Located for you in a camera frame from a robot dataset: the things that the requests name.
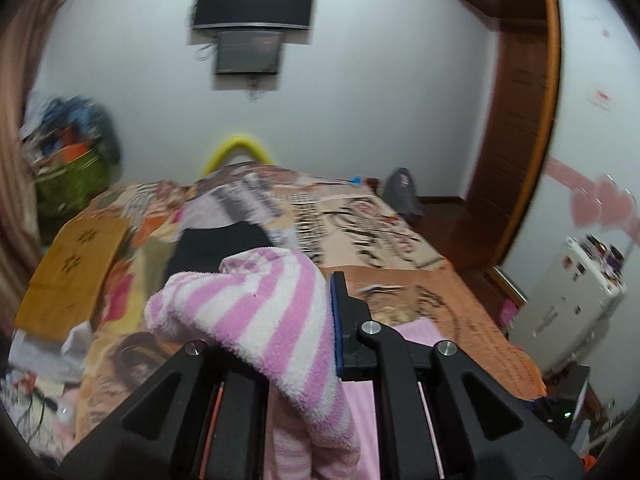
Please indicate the pink gold striped curtain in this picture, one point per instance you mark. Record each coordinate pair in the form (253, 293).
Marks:
(24, 30)

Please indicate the small black wall monitor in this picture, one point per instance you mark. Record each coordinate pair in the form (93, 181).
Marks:
(248, 52)

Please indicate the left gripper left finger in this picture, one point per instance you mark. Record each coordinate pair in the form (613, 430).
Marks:
(202, 415)

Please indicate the green storage basket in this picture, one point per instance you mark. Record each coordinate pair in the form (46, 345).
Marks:
(69, 188)

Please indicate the printed newspaper pattern bedspread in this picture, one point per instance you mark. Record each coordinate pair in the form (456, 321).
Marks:
(338, 225)

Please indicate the yellow foam headboard arch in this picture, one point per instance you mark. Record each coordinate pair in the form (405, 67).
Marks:
(238, 145)

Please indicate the pink striped fleece pants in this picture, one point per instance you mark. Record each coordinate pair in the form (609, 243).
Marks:
(270, 307)

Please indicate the grey backpack on floor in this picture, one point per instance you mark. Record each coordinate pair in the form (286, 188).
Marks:
(399, 192)

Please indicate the white sliding wardrobe door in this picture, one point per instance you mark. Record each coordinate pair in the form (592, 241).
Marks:
(590, 179)

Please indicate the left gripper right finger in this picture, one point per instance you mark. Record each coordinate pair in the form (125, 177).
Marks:
(437, 413)

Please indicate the wooden lap desk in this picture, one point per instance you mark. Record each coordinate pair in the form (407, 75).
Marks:
(66, 289)

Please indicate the black folded garment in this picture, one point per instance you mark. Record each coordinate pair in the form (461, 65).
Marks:
(202, 250)

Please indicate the white small cabinet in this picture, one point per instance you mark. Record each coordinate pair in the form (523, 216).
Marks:
(565, 312)

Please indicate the pile of clothes on basket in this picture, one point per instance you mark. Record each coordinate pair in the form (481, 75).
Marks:
(54, 123)

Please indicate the brown wooden room door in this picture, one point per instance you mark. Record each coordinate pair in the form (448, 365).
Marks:
(512, 128)

